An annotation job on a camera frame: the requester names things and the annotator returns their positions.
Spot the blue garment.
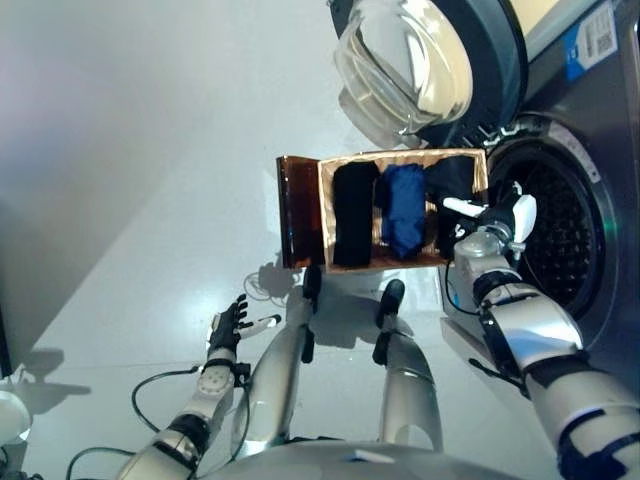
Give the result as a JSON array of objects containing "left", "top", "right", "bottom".
[{"left": 375, "top": 163, "right": 428, "bottom": 260}]

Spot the energy label sticker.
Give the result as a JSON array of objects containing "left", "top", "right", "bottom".
[{"left": 564, "top": 0, "right": 619, "bottom": 84}]

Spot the dark grey washing machine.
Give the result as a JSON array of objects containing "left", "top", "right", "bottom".
[{"left": 438, "top": 0, "right": 640, "bottom": 397}]

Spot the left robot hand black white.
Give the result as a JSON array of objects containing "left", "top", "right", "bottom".
[{"left": 207, "top": 293, "right": 283, "bottom": 360}]

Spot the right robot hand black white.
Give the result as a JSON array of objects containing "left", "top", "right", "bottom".
[{"left": 442, "top": 180, "right": 539, "bottom": 245}]

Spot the long black garment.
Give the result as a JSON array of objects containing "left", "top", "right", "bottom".
[{"left": 332, "top": 161, "right": 380, "bottom": 268}]

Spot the white rounded device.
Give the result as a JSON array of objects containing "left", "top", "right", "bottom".
[{"left": 0, "top": 389, "right": 32, "bottom": 447}]

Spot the silver right robot leg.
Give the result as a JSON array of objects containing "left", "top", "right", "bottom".
[{"left": 372, "top": 279, "right": 445, "bottom": 452}]

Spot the wicker laundry basket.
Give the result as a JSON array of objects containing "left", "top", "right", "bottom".
[{"left": 317, "top": 148, "right": 489, "bottom": 276}]

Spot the round washing machine door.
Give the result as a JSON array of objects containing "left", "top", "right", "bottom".
[{"left": 327, "top": 0, "right": 530, "bottom": 149}]

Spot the glossy brown stool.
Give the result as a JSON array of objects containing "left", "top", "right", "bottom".
[{"left": 276, "top": 154, "right": 327, "bottom": 270}]

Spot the silver robot torso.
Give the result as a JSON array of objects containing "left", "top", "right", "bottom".
[{"left": 199, "top": 439, "right": 527, "bottom": 480}]

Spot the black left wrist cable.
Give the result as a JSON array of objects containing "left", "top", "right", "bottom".
[{"left": 67, "top": 364, "right": 252, "bottom": 480}]

